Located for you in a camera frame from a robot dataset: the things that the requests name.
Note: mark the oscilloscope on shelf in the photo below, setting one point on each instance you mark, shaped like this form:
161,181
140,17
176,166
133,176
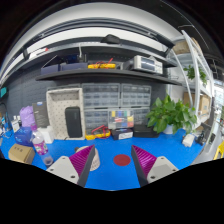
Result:
149,64

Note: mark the black flat case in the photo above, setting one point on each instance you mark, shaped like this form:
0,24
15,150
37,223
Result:
142,131

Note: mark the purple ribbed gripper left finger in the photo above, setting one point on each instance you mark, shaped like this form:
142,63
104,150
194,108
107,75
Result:
75,168

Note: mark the dark blue box on shelf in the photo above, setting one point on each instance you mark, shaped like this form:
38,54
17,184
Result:
74,66

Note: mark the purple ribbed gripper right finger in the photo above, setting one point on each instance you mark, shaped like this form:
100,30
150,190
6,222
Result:
150,168

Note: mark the beige perforated cup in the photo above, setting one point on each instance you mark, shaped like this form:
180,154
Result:
96,160

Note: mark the yellow tool on shelf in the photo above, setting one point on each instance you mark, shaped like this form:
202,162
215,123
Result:
102,65

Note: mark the black rectangular speaker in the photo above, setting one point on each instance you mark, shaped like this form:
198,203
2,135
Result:
73,122

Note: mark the green potted plant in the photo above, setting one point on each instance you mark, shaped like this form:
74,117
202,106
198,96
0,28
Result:
167,112

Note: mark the dark grey flat box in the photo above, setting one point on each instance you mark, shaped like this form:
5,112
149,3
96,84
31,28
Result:
41,114

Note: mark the grey drawer cabinet right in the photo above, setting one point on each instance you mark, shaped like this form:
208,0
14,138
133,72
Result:
135,95

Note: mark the white power adapter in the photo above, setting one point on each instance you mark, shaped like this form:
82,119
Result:
188,140

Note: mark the black box white label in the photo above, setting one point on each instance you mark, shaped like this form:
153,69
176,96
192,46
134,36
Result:
120,134

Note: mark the grey drawer cabinet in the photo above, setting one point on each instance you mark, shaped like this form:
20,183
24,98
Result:
135,95
101,95

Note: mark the purple plastic bag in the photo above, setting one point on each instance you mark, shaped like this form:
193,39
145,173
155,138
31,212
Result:
27,116

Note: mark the small clear plastic cup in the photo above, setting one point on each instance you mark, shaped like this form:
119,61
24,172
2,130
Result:
48,161

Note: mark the parts organiser with coloured items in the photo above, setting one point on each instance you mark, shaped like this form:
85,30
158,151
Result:
120,119

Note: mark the dark metal shelf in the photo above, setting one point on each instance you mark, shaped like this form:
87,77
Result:
105,74

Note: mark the white pegboard tray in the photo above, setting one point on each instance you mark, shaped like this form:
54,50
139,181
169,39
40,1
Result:
57,101

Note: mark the brown cardboard box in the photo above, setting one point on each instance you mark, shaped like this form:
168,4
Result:
20,153

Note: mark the yellow red multimeter on table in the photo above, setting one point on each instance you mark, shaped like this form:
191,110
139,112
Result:
101,132

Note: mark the grey drawer cabinet left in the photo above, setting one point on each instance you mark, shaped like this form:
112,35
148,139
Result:
101,95

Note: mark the white small box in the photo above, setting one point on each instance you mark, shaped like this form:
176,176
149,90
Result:
48,134

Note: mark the red round coaster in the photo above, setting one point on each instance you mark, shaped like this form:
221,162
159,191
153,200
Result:
122,160

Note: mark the white shelving rack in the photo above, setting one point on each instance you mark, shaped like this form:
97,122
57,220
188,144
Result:
195,76

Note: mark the plastic water bottle purple label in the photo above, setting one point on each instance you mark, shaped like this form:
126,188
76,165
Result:
38,141

